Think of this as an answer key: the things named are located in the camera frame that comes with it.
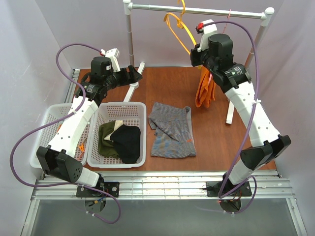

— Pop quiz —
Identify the silver clothes rack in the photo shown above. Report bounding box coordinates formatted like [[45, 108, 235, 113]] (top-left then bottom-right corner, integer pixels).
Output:
[[120, 0, 275, 125]]

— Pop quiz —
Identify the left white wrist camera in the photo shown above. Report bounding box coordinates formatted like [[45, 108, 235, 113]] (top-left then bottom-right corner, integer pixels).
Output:
[[105, 48, 120, 72]]

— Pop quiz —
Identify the black garment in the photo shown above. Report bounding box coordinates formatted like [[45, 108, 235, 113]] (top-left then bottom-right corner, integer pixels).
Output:
[[110, 124, 141, 164]]

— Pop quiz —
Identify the grey striped underwear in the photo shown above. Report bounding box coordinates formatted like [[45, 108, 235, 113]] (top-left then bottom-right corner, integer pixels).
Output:
[[148, 102, 196, 159]]

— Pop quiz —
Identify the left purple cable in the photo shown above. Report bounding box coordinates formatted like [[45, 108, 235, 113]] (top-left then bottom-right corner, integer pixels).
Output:
[[9, 43, 122, 224]]

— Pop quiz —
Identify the orange clothespin front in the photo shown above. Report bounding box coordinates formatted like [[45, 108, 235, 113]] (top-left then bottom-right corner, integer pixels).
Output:
[[77, 144, 85, 153]]

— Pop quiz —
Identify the aluminium rail frame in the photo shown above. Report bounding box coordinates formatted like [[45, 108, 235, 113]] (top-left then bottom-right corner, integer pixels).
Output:
[[20, 68, 308, 236]]

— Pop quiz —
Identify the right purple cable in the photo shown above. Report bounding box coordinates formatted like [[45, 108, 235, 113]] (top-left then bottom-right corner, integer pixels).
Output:
[[211, 21, 260, 214]]

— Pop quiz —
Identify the yellow plastic hanger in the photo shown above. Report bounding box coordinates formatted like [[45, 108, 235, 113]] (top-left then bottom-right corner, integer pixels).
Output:
[[163, 0, 201, 69]]

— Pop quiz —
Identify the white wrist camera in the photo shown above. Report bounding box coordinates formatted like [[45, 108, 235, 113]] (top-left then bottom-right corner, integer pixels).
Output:
[[105, 48, 120, 72], [196, 19, 218, 53]]

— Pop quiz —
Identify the purple cable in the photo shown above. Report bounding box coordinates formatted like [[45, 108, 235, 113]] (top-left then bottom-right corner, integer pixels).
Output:
[[211, 21, 260, 214], [9, 43, 122, 224]]

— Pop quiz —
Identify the orange towel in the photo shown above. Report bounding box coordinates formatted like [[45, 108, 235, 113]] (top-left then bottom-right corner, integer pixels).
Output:
[[195, 66, 216, 108]]

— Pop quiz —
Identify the white clothespin basket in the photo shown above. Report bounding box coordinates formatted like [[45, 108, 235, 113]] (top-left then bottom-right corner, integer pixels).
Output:
[[30, 103, 90, 169]]

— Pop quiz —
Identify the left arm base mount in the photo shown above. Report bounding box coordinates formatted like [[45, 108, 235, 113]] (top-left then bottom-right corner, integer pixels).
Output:
[[76, 182, 120, 198]]

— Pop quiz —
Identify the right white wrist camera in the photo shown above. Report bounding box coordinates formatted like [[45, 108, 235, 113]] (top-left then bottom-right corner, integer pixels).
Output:
[[196, 19, 218, 53]]

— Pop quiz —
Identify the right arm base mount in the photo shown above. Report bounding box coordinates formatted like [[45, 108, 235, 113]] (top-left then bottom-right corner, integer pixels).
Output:
[[202, 181, 252, 197]]

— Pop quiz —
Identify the olive green garment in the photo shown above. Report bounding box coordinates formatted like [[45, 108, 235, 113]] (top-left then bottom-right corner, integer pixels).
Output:
[[98, 121, 119, 159]]

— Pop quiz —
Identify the white laundry basket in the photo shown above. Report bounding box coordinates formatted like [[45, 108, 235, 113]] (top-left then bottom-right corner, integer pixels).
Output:
[[86, 102, 147, 169]]

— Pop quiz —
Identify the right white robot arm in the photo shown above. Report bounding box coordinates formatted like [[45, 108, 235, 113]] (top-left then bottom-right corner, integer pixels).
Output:
[[191, 33, 291, 196]]

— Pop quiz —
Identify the pink wire hanger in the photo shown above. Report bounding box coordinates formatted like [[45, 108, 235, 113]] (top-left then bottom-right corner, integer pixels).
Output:
[[207, 9, 231, 86]]

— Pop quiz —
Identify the cream garment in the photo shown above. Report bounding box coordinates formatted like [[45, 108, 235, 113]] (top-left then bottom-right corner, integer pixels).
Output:
[[104, 120, 124, 141]]

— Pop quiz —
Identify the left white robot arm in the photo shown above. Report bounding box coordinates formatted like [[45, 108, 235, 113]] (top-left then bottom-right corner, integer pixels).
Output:
[[36, 56, 145, 187]]

